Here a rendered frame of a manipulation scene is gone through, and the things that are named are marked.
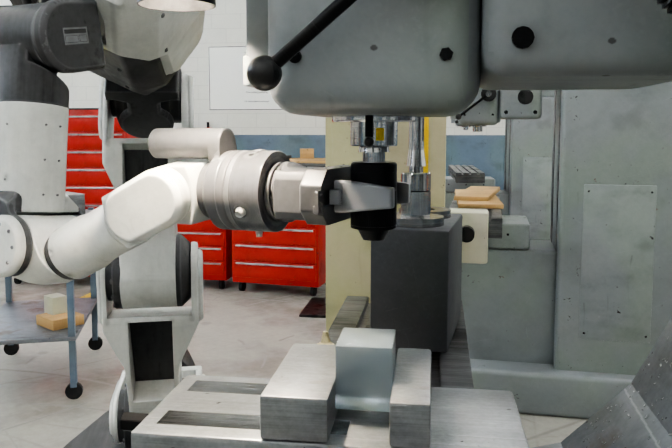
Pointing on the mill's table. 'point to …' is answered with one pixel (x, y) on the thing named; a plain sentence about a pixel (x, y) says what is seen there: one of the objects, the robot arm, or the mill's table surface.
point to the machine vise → (224, 407)
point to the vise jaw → (301, 396)
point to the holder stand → (418, 280)
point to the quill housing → (375, 34)
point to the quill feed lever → (261, 79)
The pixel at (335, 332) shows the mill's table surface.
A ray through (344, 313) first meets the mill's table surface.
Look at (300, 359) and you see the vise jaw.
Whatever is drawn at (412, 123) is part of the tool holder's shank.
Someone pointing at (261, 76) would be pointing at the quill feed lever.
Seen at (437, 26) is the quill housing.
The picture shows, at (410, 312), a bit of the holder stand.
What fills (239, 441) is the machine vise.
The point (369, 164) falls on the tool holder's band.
